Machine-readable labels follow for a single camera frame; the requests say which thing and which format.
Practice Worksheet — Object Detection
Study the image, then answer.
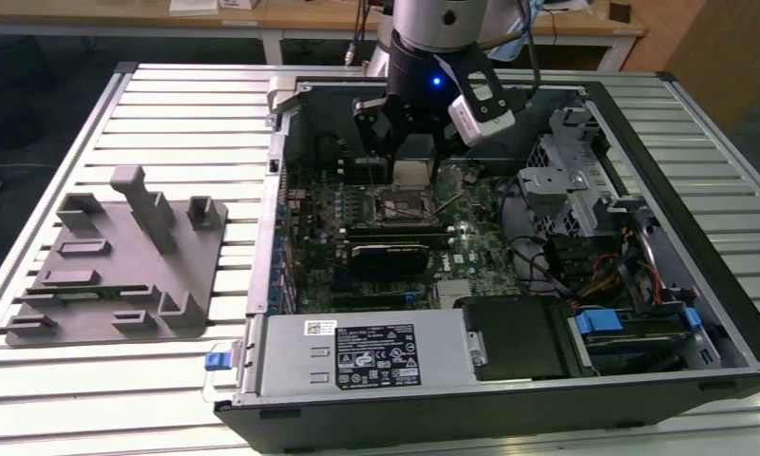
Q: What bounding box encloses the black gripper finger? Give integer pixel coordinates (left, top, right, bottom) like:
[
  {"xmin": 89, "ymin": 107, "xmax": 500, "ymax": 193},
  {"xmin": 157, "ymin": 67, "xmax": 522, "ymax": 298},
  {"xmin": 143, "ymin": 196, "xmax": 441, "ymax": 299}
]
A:
[
  {"xmin": 351, "ymin": 96, "xmax": 398, "ymax": 187},
  {"xmin": 430, "ymin": 113, "xmax": 476, "ymax": 187}
]

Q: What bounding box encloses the silver CPU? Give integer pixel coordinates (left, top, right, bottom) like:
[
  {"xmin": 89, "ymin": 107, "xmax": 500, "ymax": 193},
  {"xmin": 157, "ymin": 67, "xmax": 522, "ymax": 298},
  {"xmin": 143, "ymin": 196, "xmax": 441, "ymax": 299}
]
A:
[{"xmin": 393, "ymin": 159, "xmax": 433, "ymax": 187}]

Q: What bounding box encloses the metal locking lever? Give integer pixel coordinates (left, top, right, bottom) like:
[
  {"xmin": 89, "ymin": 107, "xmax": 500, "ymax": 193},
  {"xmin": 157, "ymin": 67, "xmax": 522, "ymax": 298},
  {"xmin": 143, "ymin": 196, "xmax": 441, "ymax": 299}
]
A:
[{"xmin": 434, "ymin": 190, "xmax": 466, "ymax": 217}]

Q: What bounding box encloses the CPU socket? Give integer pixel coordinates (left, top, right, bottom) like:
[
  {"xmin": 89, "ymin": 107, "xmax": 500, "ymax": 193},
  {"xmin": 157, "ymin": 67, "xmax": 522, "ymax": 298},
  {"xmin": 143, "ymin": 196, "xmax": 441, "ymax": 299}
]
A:
[{"xmin": 366, "ymin": 184, "xmax": 437, "ymax": 227}]

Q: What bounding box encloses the silver metal drive cage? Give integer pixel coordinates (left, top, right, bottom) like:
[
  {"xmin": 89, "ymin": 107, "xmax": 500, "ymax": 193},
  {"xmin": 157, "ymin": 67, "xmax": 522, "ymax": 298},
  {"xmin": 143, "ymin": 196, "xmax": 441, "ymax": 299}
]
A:
[{"xmin": 516, "ymin": 106, "xmax": 638, "ymax": 241}]

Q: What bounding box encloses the black graphics card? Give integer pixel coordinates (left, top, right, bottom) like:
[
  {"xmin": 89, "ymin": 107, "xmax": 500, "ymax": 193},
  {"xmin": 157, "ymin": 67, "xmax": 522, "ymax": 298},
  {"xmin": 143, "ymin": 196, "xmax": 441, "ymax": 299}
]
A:
[{"xmin": 349, "ymin": 242, "xmax": 431, "ymax": 287}]

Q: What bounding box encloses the wooden desk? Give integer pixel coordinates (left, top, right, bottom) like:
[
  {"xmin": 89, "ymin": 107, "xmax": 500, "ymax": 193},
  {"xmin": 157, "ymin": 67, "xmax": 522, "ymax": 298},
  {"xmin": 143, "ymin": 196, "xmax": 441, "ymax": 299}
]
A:
[{"xmin": 0, "ymin": 0, "xmax": 648, "ymax": 72}]

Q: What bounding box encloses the green motherboard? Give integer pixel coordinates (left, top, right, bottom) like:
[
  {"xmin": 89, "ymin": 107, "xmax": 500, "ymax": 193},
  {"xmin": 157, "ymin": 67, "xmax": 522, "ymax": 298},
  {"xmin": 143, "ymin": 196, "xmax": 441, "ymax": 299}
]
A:
[{"xmin": 277, "ymin": 159, "xmax": 526, "ymax": 317}]

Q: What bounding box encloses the silver chipset heatsink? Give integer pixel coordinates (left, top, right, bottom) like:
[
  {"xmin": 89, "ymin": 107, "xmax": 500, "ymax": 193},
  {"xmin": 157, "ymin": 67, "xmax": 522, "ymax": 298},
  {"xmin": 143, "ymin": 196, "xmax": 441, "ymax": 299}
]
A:
[{"xmin": 434, "ymin": 278, "xmax": 477, "ymax": 309}]

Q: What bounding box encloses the black expansion slot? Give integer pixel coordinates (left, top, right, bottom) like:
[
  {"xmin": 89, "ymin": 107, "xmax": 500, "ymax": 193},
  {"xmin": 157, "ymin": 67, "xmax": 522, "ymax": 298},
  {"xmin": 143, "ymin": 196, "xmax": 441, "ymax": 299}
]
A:
[{"xmin": 330, "ymin": 294, "xmax": 401, "ymax": 309}]

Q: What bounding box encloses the white paper stack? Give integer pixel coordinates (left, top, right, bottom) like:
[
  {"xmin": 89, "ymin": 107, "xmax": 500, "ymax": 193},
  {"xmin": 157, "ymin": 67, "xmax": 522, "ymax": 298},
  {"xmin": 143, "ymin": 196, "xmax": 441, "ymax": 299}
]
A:
[{"xmin": 167, "ymin": 0, "xmax": 219, "ymax": 14}]

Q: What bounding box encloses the black plastic shroud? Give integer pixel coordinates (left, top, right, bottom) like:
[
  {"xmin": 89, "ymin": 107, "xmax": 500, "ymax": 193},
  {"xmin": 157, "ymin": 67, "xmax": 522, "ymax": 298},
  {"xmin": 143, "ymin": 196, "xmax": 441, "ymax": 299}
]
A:
[{"xmin": 453, "ymin": 294, "xmax": 600, "ymax": 383}]

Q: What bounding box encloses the hard disk in blue carrier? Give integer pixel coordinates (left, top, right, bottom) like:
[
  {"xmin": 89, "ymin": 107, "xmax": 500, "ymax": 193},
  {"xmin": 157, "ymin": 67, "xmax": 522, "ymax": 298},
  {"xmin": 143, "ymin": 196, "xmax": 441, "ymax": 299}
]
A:
[{"xmin": 568, "ymin": 307, "xmax": 696, "ymax": 377}]

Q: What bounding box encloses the brown wooden cabinet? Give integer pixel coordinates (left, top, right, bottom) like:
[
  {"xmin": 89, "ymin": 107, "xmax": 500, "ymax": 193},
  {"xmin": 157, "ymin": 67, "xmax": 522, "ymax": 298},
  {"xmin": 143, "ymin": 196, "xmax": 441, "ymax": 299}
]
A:
[{"xmin": 662, "ymin": 0, "xmax": 760, "ymax": 134}]

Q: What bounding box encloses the grey parts rack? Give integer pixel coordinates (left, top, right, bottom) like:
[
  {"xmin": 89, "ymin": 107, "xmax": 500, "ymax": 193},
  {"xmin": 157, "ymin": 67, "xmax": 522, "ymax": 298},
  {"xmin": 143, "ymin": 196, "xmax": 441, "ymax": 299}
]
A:
[{"xmin": 3, "ymin": 164, "xmax": 230, "ymax": 351}]

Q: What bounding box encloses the grey power supply unit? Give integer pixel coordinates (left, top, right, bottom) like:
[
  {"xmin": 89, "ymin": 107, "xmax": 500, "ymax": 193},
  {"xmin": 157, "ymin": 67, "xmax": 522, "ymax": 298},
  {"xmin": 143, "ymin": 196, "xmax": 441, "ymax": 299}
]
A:
[{"xmin": 245, "ymin": 308, "xmax": 480, "ymax": 399}]

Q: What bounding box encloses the blue case latch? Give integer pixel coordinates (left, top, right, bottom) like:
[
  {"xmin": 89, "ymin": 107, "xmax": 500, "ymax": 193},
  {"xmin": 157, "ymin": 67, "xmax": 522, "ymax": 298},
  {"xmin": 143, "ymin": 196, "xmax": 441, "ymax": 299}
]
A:
[{"xmin": 205, "ymin": 350, "xmax": 237, "ymax": 372}]

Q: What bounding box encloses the green RAM stick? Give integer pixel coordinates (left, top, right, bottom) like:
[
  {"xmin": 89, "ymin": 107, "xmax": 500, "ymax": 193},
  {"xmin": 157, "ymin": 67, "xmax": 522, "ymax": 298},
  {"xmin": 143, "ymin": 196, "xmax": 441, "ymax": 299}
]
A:
[{"xmin": 23, "ymin": 283, "xmax": 153, "ymax": 301}]

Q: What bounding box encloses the black PC case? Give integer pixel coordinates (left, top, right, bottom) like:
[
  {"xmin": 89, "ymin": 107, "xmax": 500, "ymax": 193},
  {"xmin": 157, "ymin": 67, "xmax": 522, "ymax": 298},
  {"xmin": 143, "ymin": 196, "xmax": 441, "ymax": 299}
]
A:
[{"xmin": 198, "ymin": 70, "xmax": 760, "ymax": 455}]

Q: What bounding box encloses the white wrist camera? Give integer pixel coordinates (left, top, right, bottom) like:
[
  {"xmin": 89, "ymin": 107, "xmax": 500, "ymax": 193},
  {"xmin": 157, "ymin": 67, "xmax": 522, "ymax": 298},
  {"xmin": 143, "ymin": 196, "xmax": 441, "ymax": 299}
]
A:
[{"xmin": 445, "ymin": 69, "xmax": 520, "ymax": 146}]

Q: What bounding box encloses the red data wire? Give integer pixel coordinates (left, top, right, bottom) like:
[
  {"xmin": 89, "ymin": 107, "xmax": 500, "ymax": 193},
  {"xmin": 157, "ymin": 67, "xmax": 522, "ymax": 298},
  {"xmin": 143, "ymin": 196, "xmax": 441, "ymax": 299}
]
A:
[{"xmin": 594, "ymin": 254, "xmax": 665, "ymax": 305}]

